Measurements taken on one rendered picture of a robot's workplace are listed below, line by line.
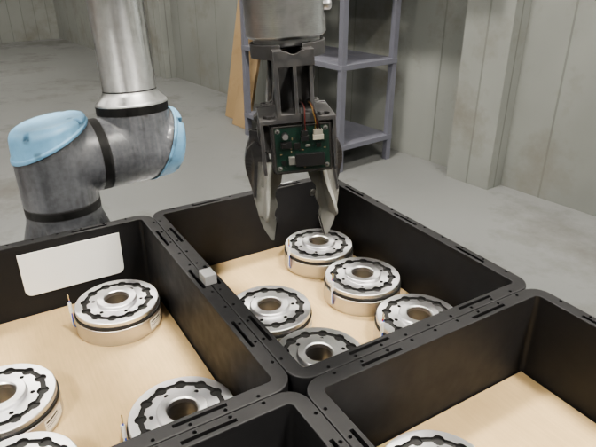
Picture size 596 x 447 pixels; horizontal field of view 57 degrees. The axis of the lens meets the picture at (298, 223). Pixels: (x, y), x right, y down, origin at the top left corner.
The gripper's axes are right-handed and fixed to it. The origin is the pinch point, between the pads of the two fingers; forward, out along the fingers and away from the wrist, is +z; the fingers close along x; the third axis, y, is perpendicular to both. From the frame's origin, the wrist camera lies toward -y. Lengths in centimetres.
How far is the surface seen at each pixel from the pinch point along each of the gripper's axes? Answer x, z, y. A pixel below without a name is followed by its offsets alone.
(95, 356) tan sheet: -24.9, 13.4, 1.7
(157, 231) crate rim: -17.4, 3.6, -10.1
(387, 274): 12.3, 12.3, -7.0
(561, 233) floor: 149, 104, -176
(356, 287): 7.4, 12.1, -4.2
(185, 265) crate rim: -13.2, 4.0, -0.6
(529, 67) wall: 156, 32, -237
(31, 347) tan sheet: -32.8, 12.8, -1.1
